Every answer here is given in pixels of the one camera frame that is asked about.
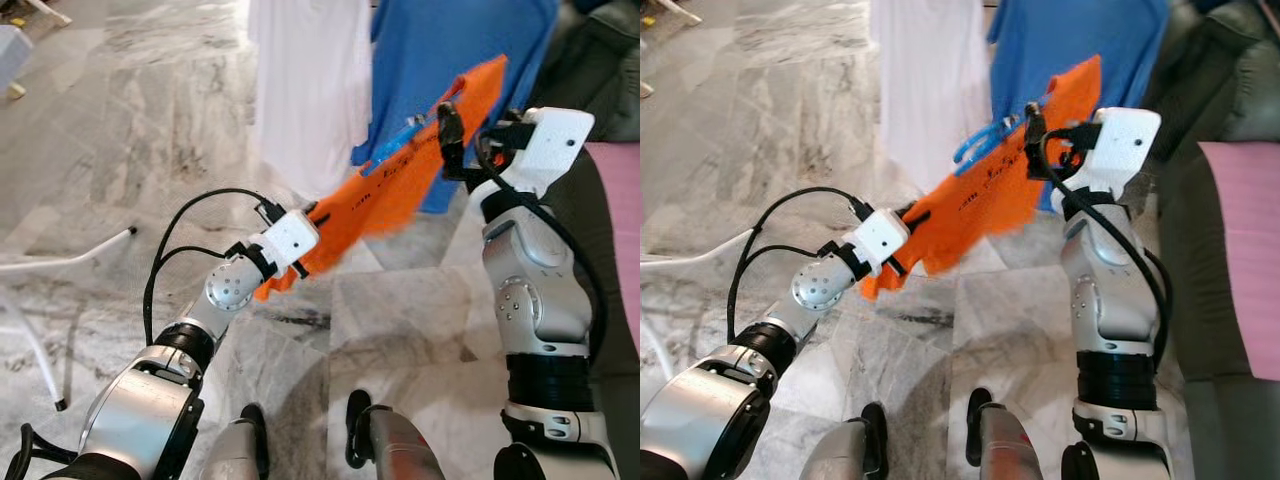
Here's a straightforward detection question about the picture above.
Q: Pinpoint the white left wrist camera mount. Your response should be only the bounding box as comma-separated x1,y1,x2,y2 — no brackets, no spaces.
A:
850,208,911,273
258,208,321,266

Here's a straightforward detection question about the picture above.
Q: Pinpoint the pink cushion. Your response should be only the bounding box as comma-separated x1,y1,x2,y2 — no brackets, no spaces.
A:
583,142,640,351
1197,140,1280,381

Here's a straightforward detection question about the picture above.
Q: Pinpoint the light blue plastic hanger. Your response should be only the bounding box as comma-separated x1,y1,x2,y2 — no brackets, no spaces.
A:
950,110,1036,176
362,112,441,179

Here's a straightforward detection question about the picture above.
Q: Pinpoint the robot right leg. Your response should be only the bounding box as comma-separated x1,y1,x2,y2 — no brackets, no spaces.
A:
965,388,1051,480
345,390,446,480

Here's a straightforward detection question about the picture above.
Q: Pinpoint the white shirt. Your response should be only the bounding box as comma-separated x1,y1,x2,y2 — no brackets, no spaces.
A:
868,0,993,194
247,0,373,199

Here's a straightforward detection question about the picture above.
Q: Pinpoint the short black left arm cable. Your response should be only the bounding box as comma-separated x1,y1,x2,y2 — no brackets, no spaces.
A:
146,243,256,301
735,240,849,296

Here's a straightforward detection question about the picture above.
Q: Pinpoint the orange shirt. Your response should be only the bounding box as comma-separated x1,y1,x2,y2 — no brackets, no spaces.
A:
858,55,1104,303
253,55,509,303

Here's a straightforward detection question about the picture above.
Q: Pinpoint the dark green sofa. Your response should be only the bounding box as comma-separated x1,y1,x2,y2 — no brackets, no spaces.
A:
540,0,640,480
1140,0,1280,480

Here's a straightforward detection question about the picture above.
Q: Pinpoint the blue shirt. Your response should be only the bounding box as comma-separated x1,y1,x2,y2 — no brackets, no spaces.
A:
985,0,1171,214
350,0,559,214

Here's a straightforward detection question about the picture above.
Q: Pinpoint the robot leg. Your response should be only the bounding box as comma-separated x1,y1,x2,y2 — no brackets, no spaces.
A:
800,403,891,480
965,388,1051,480
200,403,271,480
345,390,446,480

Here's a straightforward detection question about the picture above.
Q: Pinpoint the robot left leg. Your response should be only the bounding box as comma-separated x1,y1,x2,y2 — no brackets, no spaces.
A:
200,403,271,480
800,403,891,480

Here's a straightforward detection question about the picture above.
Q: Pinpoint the long black left arm cable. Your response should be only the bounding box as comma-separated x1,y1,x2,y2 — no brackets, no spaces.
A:
142,186,289,349
725,184,873,346

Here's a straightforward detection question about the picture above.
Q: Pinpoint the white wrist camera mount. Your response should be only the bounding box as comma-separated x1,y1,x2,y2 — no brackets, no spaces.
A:
258,208,321,266
850,208,911,273
1078,107,1163,198
497,107,595,198

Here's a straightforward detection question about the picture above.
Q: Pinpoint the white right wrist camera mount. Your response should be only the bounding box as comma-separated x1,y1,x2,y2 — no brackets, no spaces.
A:
497,107,595,198
1078,107,1163,198

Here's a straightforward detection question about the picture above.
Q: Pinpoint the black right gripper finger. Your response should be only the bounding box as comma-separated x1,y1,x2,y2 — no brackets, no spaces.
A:
436,100,469,183
1022,100,1051,181

